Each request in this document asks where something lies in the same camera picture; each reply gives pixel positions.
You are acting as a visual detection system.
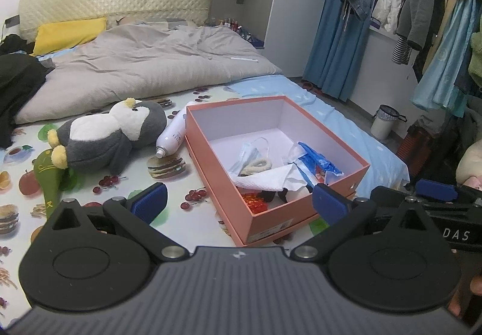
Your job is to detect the grey pillow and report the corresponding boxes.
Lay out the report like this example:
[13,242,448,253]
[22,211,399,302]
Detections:
[166,18,196,32]

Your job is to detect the red foil packet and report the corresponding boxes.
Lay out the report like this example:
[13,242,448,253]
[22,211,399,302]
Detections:
[241,192,269,216]

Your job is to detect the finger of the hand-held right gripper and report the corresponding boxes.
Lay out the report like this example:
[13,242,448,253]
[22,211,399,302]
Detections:
[416,179,460,203]

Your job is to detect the person's right hand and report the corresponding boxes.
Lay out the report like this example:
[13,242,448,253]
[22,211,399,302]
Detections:
[448,271,482,321]

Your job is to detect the green massage hammer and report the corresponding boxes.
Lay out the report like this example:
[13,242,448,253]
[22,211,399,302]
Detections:
[33,149,78,219]

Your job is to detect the white paper tissue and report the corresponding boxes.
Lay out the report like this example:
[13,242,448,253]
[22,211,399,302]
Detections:
[230,164,315,194]

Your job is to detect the clear plastic bag with mask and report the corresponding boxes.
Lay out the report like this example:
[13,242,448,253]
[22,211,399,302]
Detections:
[228,137,272,175]

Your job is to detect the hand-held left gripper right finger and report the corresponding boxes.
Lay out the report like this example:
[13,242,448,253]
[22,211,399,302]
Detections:
[290,182,437,260]

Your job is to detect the blue plastic wrapper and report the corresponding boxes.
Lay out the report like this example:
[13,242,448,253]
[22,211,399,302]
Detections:
[282,141,345,187]

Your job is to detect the blue curtain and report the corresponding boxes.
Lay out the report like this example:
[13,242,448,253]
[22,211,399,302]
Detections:
[302,0,390,102]

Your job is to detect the food printed mat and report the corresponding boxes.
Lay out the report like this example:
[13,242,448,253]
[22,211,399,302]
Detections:
[0,85,332,321]

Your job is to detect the yellow pillow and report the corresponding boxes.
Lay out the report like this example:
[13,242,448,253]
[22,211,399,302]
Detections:
[30,17,108,57]

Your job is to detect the cream puffy garment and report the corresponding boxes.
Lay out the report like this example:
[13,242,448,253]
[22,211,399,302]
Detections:
[455,145,482,189]

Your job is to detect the black clothing pile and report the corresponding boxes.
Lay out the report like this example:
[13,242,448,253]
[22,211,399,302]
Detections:
[0,53,55,149]

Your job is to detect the white spray bottle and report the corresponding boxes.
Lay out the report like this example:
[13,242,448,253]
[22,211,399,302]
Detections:
[155,104,196,159]

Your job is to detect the grey duvet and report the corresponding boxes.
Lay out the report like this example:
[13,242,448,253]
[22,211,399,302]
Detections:
[13,23,285,125]

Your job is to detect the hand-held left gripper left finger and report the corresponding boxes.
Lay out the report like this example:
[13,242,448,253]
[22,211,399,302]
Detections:
[45,182,191,260]

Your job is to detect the rack of hanging clothes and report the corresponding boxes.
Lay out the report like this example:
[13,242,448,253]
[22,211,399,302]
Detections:
[337,0,482,119]

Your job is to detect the white trash bin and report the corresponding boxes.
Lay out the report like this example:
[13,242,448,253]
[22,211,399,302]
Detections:
[370,104,408,141]

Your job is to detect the red ribbed heater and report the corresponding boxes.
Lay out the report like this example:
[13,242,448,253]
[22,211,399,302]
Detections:
[396,119,437,175]

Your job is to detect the orange cardboard box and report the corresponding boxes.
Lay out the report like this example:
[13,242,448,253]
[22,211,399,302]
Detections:
[184,95,371,247]

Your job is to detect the row of small bottles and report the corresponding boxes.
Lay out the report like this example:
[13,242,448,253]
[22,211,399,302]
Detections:
[211,17,242,30]

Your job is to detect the small black garment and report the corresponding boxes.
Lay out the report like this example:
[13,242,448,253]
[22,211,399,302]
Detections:
[0,33,36,56]

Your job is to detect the grey penguin plush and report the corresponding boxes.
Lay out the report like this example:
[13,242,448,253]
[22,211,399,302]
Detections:
[47,97,168,175]

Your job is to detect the white wall cabinet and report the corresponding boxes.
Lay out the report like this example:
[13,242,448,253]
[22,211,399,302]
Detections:
[209,0,340,78]

